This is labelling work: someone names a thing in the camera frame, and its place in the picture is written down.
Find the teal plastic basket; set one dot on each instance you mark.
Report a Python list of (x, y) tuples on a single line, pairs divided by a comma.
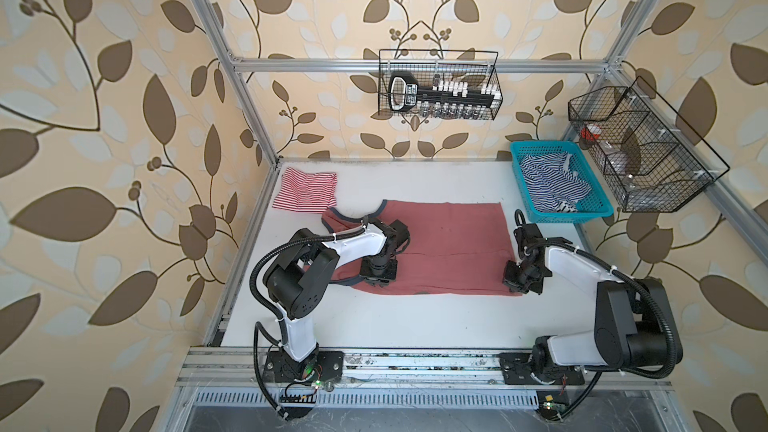
[(595, 205)]

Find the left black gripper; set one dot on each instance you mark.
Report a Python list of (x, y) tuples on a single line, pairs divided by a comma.
[(368, 272)]

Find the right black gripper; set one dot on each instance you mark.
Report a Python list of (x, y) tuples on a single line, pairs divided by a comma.
[(510, 280)]

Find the black wire basket back wall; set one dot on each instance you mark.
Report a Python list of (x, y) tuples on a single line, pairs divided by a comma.
[(472, 66)]

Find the maroon tank top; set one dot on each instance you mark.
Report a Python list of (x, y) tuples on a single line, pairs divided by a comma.
[(459, 249)]

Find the black wire basket wall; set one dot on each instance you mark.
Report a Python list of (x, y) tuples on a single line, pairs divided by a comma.
[(653, 158), (472, 66)]

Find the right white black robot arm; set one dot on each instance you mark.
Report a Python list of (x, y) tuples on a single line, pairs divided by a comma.
[(633, 328)]

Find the black wire basket right wall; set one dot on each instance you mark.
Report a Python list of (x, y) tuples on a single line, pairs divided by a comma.
[(653, 158)]

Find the black tool with vials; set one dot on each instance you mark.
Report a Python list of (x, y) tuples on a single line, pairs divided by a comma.
[(441, 98)]

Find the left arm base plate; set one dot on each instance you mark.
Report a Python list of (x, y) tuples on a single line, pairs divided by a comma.
[(319, 365)]

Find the red white striped tank top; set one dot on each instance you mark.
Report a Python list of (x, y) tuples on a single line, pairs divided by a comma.
[(305, 192)]

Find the navy white striped tank top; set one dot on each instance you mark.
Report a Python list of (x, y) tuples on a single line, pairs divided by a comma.
[(552, 184)]

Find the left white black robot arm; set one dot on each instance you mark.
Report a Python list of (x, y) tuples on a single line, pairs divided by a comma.
[(290, 281)]

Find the aluminium front rail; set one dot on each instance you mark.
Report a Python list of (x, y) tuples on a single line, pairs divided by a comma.
[(420, 368)]

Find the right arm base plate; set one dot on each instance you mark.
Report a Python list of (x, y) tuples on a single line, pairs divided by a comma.
[(526, 368)]

